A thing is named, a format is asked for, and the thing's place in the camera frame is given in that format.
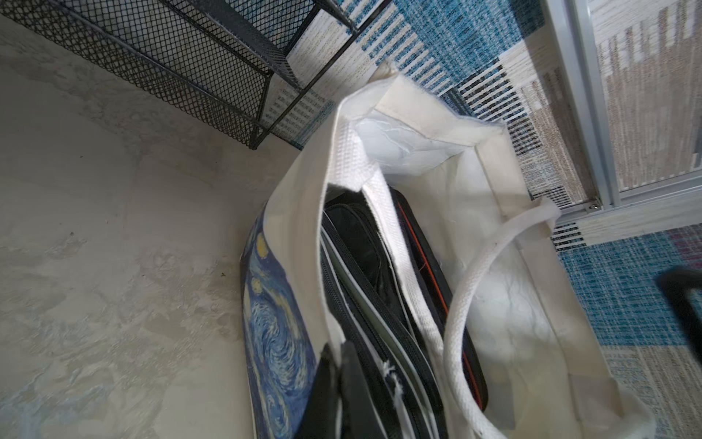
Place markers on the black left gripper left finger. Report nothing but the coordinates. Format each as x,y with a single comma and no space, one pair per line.
319,418

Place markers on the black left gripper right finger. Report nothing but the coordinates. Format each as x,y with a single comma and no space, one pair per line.
359,418

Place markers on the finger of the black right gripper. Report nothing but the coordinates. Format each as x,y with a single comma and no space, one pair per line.
677,286

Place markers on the black red paddle case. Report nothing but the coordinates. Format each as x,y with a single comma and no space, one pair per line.
437,294

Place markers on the white canvas starry night bag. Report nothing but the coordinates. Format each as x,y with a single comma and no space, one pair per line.
543,366

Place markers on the black wire mesh shelf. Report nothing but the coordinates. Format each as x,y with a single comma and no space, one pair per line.
247,68

